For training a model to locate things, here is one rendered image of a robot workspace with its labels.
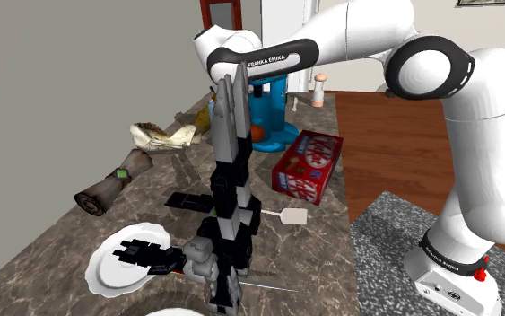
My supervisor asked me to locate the red framed door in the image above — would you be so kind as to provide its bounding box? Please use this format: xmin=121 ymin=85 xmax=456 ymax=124
xmin=198 ymin=0 xmax=243 ymax=31

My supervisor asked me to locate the orange fruit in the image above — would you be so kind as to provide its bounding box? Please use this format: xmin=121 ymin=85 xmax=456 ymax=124
xmin=250 ymin=124 xmax=266 ymax=144

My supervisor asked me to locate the brown roll with green band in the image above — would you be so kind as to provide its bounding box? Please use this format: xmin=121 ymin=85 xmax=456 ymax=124
xmin=74 ymin=148 xmax=154 ymax=217

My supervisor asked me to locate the framed wall picture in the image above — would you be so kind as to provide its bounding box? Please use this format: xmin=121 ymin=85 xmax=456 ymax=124
xmin=454 ymin=0 xmax=505 ymax=8

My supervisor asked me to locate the thin metal skewer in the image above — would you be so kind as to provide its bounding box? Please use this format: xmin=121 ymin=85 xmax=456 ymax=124
xmin=239 ymin=280 xmax=301 ymax=294

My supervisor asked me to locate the cream crumpled cloth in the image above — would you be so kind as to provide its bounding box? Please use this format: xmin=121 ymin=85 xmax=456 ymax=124
xmin=128 ymin=121 xmax=204 ymax=153

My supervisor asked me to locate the white spatula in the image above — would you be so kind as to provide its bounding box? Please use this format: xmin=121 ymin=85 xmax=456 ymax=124
xmin=260 ymin=206 xmax=309 ymax=226

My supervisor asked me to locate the blue countertop appliance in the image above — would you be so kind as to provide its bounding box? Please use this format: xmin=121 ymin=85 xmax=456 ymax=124
xmin=248 ymin=73 xmax=300 ymax=154

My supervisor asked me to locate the yellow banana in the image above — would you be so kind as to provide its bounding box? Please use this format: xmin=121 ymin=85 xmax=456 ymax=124
xmin=192 ymin=104 xmax=213 ymax=135

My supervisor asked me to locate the black and grey blocky figure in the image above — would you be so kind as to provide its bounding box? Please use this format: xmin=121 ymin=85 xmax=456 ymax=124
xmin=111 ymin=64 xmax=263 ymax=316

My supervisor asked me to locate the white plate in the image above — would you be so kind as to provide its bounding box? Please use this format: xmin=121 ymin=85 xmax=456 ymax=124
xmin=84 ymin=222 xmax=172 ymax=299
xmin=144 ymin=307 xmax=207 ymax=316

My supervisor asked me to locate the black flat rectangular device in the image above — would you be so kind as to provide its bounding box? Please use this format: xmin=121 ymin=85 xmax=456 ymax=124
xmin=163 ymin=190 xmax=216 ymax=215

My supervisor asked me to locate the grey speckled robot stand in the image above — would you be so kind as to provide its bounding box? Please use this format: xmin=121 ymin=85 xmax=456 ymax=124
xmin=350 ymin=190 xmax=505 ymax=316

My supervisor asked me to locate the white door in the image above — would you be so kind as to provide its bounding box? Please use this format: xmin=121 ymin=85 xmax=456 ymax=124
xmin=260 ymin=0 xmax=321 ymax=93

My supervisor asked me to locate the red snack box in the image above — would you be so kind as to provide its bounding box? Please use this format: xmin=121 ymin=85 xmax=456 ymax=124
xmin=271 ymin=129 xmax=344 ymax=206

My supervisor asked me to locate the white pepper grinder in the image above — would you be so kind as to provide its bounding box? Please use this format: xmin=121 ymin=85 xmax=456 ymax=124
xmin=312 ymin=73 xmax=328 ymax=109

